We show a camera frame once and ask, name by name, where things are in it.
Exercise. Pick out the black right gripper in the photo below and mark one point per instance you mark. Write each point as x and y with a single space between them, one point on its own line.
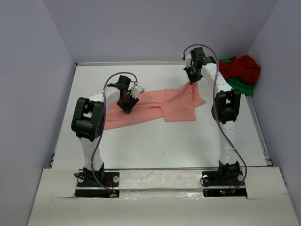
193 79

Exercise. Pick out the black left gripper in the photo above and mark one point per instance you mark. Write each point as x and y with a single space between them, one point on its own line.
128 108

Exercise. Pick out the pink t shirt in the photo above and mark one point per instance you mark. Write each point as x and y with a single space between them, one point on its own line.
170 104

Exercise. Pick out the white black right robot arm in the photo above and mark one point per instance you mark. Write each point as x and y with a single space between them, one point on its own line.
225 111

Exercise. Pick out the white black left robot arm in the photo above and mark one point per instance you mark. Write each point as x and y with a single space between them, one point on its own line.
89 120

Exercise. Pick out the green t shirt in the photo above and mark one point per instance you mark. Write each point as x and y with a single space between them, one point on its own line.
238 84

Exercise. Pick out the red t shirt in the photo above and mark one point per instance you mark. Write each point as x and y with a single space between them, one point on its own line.
244 68

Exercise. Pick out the white foam strip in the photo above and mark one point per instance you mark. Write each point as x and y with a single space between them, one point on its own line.
163 184

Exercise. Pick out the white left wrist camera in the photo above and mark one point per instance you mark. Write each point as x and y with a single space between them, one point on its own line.
136 90

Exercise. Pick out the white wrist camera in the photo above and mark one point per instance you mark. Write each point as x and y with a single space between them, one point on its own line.
136 90
188 60

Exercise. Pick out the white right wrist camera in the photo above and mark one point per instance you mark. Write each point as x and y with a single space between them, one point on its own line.
188 60

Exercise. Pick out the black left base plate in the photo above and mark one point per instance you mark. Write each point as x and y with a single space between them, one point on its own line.
87 187

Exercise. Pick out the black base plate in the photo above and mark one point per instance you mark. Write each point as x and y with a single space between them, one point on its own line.
87 187
213 186

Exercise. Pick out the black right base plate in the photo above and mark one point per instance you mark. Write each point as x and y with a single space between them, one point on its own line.
213 186

